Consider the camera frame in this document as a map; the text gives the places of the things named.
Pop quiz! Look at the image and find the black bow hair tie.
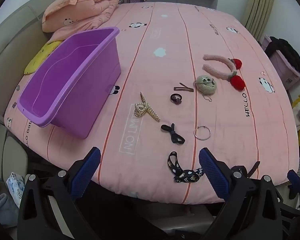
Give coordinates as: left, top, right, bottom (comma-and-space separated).
161, 123, 185, 145

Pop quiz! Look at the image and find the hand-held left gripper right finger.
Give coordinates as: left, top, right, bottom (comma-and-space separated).
198, 147, 283, 240

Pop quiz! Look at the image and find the pink fuzzy cherry headband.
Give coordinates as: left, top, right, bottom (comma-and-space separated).
202, 54, 246, 91

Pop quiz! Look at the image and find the pink printed bed sheet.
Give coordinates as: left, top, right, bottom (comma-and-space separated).
4, 2, 299, 204

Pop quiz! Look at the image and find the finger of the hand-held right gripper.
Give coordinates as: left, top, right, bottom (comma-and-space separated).
287, 169, 300, 201

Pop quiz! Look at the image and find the dark brown strap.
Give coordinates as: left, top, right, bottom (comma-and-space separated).
247, 161, 261, 178

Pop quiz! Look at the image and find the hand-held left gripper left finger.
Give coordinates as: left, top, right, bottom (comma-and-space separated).
17, 147, 102, 240

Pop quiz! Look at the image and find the brown metal hair clip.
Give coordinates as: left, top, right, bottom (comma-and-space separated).
174, 82, 194, 93

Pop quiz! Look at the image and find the yellow pillow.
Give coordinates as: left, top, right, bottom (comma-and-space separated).
24, 41, 63, 75

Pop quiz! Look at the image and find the silver bangle bracelet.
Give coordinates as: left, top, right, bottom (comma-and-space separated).
194, 126, 212, 140

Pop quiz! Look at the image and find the purple plastic storage bin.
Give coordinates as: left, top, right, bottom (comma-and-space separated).
17, 27, 122, 140

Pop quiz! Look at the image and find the grey cloth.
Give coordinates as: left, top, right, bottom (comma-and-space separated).
0, 192, 18, 222

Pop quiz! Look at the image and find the folded peach quilt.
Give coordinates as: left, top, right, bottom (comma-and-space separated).
42, 0, 120, 40

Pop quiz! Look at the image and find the blue white tissue packet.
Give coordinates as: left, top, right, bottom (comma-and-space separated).
6, 172, 25, 205

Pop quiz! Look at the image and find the beige padded headboard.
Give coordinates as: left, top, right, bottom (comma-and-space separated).
0, 0, 88, 120

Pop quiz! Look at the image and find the purple knotted hair tie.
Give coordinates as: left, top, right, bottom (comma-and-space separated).
170, 93, 183, 105

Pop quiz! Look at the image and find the purple lidded storage box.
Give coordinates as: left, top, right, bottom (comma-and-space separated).
261, 35, 300, 90

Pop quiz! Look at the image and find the black patterned ribbon headband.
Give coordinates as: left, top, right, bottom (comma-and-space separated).
167, 151, 205, 183

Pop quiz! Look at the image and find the gold pearl hair claw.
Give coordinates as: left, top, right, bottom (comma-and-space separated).
133, 92, 161, 122

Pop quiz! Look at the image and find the beige curtain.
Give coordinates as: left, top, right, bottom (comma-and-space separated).
241, 0, 278, 40

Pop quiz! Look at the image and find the round beige plush keychain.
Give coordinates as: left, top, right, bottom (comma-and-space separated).
194, 75, 217, 102

